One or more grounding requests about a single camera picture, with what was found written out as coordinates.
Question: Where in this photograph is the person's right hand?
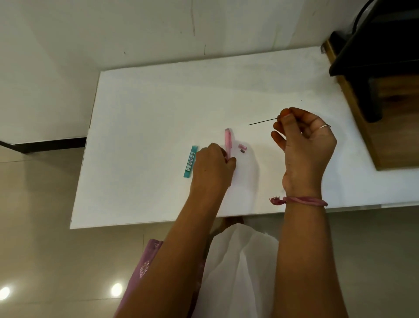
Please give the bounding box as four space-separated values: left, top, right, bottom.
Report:
271 107 338 199

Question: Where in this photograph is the person's left hand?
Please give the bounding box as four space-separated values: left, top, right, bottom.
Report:
189 142 237 200

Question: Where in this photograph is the teal pencil lead case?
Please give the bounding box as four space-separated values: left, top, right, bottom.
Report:
183 145 199 179

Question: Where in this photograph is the pink mechanical pencil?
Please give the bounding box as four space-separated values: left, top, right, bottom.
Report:
224 128 234 188

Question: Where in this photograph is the thin black pencil lead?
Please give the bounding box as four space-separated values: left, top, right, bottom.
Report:
247 117 279 126

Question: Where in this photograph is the person's left forearm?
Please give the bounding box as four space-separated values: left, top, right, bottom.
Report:
114 193 227 318

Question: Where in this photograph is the person's right forearm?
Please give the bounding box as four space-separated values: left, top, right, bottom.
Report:
272 198 349 318

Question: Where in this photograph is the wooden cabinet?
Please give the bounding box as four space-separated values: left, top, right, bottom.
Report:
321 38 419 172

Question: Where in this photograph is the white scarf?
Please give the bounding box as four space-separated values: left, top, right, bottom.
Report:
191 224 279 318

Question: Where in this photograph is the purple patterned dress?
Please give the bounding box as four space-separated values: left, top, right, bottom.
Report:
113 238 205 318

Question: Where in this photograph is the black appliance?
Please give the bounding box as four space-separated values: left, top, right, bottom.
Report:
327 0 419 124

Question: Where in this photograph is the pink thread wrist bracelet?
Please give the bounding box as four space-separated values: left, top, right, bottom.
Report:
269 196 329 207

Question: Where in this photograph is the black cable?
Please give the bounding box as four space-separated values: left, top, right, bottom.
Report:
352 0 375 33

